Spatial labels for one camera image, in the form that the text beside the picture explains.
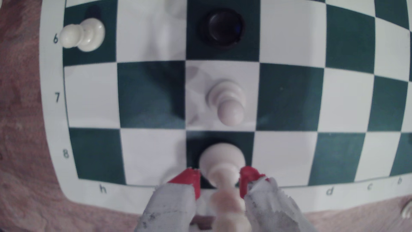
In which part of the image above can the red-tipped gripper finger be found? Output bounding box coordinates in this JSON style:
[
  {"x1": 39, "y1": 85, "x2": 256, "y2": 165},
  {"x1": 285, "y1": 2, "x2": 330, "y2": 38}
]
[
  {"x1": 239, "y1": 166, "x2": 317, "y2": 232},
  {"x1": 135, "y1": 168, "x2": 201, "y2": 232}
]

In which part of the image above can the white wide-base chess piece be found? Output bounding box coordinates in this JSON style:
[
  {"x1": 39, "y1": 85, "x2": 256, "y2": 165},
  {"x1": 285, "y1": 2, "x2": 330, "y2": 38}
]
[{"x1": 199, "y1": 143, "x2": 255, "y2": 232}]

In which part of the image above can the white chess pawn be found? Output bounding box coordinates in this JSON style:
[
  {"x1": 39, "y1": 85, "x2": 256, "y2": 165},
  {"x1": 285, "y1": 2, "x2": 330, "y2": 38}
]
[
  {"x1": 207, "y1": 81, "x2": 247, "y2": 127},
  {"x1": 59, "y1": 18, "x2": 106, "y2": 53}
]

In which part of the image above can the green white chess mat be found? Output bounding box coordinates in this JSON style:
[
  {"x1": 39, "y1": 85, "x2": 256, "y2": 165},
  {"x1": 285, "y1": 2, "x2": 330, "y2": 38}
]
[{"x1": 39, "y1": 0, "x2": 412, "y2": 215}]

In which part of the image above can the black chess rook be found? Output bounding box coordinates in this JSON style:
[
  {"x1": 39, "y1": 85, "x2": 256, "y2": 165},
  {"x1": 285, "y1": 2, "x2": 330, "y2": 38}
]
[{"x1": 199, "y1": 8, "x2": 245, "y2": 49}]

